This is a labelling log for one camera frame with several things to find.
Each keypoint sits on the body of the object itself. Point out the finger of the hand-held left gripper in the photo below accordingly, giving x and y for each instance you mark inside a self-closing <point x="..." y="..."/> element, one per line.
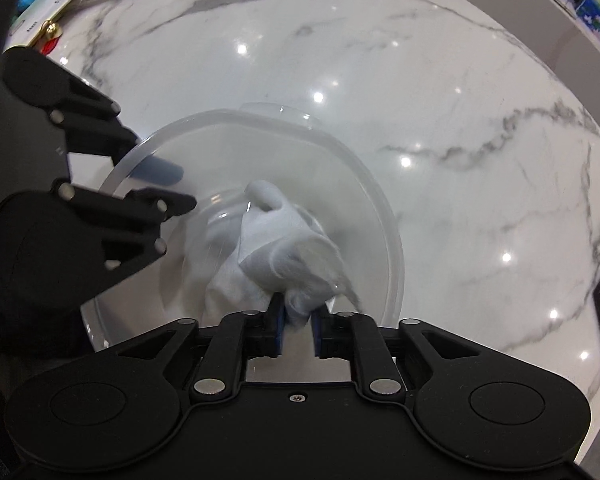
<point x="155" y="170"/>
<point x="135" y="207"/>

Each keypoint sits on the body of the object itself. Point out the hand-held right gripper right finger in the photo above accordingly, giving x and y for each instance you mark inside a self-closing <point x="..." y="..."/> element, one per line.
<point x="317" y="332"/>

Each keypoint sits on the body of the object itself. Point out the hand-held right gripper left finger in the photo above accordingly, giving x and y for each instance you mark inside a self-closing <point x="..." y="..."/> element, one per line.
<point x="278" y="330"/>

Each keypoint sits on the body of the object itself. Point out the white cloth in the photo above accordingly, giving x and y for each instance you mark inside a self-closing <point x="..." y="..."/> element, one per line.
<point x="275" y="245"/>

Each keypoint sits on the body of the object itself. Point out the clear glass bowl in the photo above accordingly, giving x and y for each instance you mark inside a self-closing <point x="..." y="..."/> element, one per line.
<point x="330" y="185"/>

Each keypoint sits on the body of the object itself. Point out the gold charm with red tassel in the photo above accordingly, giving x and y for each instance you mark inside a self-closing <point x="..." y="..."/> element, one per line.
<point x="50" y="30"/>

